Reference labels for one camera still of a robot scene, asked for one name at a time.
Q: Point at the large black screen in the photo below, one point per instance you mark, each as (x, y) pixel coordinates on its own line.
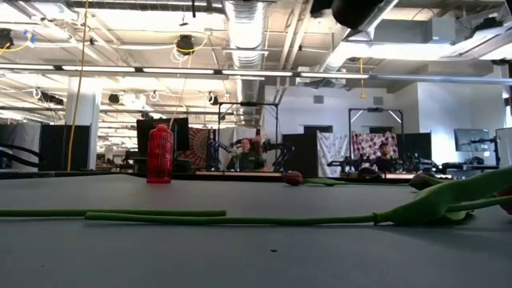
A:
(181, 134)

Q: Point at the white patterned cloth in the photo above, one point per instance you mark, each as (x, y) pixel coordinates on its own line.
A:
(332, 150)

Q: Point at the person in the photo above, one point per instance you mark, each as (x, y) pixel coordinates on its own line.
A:
(386, 160)
(246, 158)

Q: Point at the black ceiling lamp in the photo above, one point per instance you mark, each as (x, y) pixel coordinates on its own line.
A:
(6, 38)
(185, 43)

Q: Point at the pink patterned cloth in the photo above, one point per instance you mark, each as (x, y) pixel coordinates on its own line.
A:
(368, 144)

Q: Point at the black background robot arm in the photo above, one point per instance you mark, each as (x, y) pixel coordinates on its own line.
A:
(280, 154)
(218, 154)
(420, 164)
(346, 163)

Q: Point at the black metal rig frame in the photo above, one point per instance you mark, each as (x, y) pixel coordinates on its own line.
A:
(376, 109)
(248, 104)

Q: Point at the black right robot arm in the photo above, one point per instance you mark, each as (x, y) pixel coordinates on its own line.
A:
(352, 12)

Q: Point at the dark red artificial tulip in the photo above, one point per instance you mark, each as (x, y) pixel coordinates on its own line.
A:
(424, 208)

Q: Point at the black table frame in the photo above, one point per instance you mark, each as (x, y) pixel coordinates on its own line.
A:
(80, 174)

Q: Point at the orange mandala tapestry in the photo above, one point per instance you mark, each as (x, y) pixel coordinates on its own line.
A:
(198, 144)

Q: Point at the long ceiling light bar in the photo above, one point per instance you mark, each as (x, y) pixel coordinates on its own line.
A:
(178, 70)

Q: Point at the red ribbed vase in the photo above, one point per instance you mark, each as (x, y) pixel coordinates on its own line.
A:
(160, 156)

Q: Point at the white column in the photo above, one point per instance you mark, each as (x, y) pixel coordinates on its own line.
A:
(86, 120)

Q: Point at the black partition panel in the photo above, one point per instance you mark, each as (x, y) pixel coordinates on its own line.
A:
(304, 154)
(416, 145)
(64, 147)

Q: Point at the grey wall monitor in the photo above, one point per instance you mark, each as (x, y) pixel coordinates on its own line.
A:
(472, 139)

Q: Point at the silver air duct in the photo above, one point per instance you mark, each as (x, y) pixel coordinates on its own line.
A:
(245, 36)

